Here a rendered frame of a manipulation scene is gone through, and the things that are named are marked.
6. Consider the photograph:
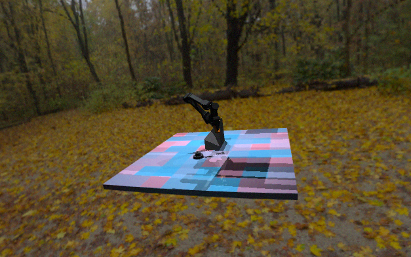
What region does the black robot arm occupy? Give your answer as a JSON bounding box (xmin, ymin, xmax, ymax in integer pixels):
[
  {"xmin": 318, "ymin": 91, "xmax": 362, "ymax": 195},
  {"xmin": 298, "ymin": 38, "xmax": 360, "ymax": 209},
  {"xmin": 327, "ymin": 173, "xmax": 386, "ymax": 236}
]
[{"xmin": 183, "ymin": 92, "xmax": 219, "ymax": 124}]

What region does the black round pedestal with silver shaft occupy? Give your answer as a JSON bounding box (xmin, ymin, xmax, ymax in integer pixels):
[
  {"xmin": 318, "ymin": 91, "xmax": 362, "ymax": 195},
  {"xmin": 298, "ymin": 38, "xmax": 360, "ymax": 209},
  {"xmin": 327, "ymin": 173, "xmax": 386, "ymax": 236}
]
[{"xmin": 193, "ymin": 151, "xmax": 203, "ymax": 159}]

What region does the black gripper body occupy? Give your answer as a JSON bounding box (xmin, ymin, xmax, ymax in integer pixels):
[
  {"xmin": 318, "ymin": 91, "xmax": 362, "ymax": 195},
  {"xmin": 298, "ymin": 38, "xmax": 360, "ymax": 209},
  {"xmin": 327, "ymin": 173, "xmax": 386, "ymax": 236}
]
[{"xmin": 211, "ymin": 112, "xmax": 220, "ymax": 126}]

